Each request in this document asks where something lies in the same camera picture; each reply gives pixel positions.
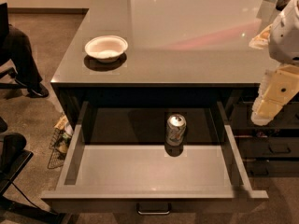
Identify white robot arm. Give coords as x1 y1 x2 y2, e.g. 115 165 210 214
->
249 0 299 126

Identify black chair near camera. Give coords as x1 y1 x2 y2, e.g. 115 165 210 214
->
0 118 66 224

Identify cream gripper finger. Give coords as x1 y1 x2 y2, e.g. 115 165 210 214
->
251 97 282 126
249 25 272 49

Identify white paper bowl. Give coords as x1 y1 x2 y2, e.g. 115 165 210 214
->
85 35 128 63

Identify metal drawer handle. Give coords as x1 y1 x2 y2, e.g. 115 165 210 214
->
136 203 172 216

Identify dark lower drawers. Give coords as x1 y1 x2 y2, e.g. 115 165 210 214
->
231 96 299 177

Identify grey open top drawer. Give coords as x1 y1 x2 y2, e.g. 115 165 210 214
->
42 102 268 214

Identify silver 7up soda can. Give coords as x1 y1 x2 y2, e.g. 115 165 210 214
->
166 114 187 147

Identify person leg dark trousers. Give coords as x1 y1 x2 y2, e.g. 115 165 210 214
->
3 25 49 98

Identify wire waste basket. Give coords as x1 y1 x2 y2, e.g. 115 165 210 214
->
48 115 74 169

